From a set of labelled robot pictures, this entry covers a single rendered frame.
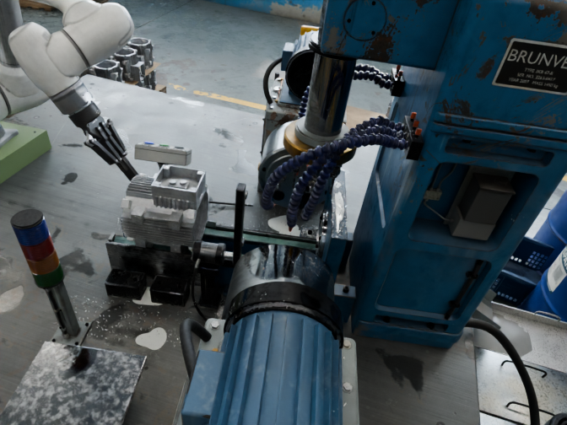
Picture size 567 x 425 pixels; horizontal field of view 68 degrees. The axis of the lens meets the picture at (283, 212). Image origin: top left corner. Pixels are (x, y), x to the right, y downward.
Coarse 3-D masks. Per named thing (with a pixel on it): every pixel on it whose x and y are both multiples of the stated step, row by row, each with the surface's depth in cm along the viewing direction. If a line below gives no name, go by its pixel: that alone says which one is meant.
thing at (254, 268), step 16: (256, 256) 94; (272, 256) 93; (288, 256) 93; (304, 256) 94; (240, 272) 94; (256, 272) 90; (272, 272) 89; (288, 272) 89; (304, 272) 90; (320, 272) 94; (240, 288) 89; (320, 288) 90; (224, 304) 93
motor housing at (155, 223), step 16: (144, 176) 119; (128, 192) 114; (144, 192) 114; (160, 208) 114; (176, 208) 114; (128, 224) 114; (144, 224) 114; (160, 224) 113; (192, 224) 113; (160, 240) 116; (176, 240) 116; (192, 240) 116
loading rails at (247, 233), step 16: (208, 224) 132; (112, 240) 124; (128, 240) 125; (208, 240) 132; (224, 240) 131; (256, 240) 130; (272, 240) 131; (288, 240) 132; (304, 240) 132; (112, 256) 124; (128, 256) 124; (144, 256) 123; (160, 256) 122; (176, 256) 122; (144, 272) 128; (160, 272) 127; (176, 272) 126; (192, 272) 126; (224, 272) 125; (224, 288) 127
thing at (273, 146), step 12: (276, 132) 140; (276, 144) 133; (264, 156) 134; (276, 156) 131; (288, 156) 130; (264, 168) 133; (276, 168) 133; (264, 180) 137; (288, 180) 136; (312, 180) 132; (276, 192) 139; (288, 192) 139; (324, 192) 138; (288, 204) 143; (300, 204) 142
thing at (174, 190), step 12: (168, 168) 116; (180, 168) 117; (156, 180) 112; (168, 180) 117; (180, 180) 114; (192, 180) 118; (204, 180) 118; (156, 192) 111; (168, 192) 110; (180, 192) 110; (192, 192) 110; (204, 192) 120; (156, 204) 113; (168, 204) 113; (180, 204) 112; (192, 204) 112
